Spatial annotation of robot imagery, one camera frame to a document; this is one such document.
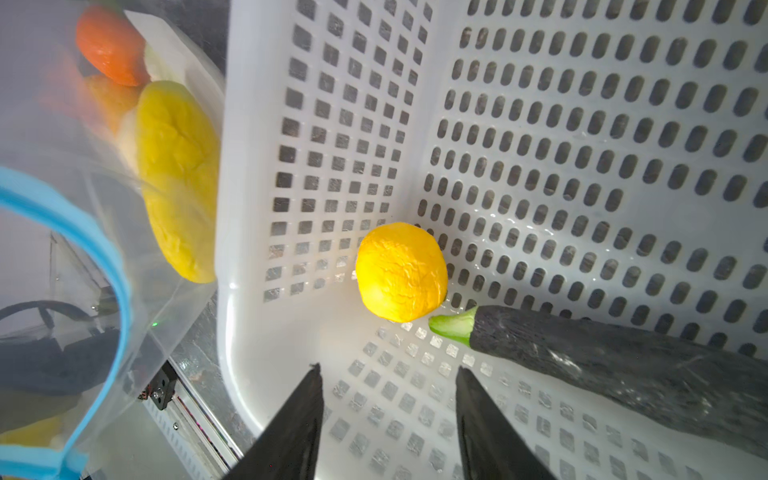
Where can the white perforated plastic basket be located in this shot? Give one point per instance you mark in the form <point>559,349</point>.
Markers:
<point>599,160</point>

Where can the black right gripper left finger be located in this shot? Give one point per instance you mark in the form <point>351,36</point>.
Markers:
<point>288,447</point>

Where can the clear zip top bag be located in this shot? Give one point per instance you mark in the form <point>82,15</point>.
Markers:
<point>74,225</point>

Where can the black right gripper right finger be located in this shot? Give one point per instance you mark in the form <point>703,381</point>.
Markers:
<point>490,447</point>

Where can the yellow red toy peach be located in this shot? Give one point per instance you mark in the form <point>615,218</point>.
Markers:
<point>95,100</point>

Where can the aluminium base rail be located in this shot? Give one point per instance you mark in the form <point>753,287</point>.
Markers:
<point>198,441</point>

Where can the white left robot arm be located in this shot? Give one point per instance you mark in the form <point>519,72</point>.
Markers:
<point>55,357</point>

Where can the dark toy eggplant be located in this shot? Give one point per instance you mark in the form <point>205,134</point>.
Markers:
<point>685,386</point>

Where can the white toy cucumber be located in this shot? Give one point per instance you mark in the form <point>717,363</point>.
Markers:
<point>126,137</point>

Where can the orange toy carrot piece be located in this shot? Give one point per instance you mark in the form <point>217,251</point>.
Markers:
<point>112,45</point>

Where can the yellow toy lemon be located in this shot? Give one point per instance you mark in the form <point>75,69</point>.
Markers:
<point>401,272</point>

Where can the yellow toy corn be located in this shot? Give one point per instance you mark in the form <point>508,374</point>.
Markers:
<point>178,153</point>

